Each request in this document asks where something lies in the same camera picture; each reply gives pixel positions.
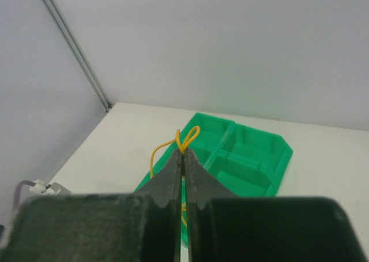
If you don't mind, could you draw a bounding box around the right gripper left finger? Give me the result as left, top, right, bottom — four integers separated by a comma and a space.
134, 149, 182, 209

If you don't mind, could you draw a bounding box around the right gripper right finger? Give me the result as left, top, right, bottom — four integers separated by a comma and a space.
183, 149, 238, 210

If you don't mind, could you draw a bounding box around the yellow cable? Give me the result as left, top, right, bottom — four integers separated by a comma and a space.
149, 125, 201, 227

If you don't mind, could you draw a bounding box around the green six-compartment bin tray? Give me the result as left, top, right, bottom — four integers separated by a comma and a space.
133, 112, 293, 247

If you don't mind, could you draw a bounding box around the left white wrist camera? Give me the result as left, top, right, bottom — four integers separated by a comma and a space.
29, 179, 71, 195

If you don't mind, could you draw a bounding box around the left aluminium frame post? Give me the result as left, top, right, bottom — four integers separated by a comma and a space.
42, 0, 113, 112

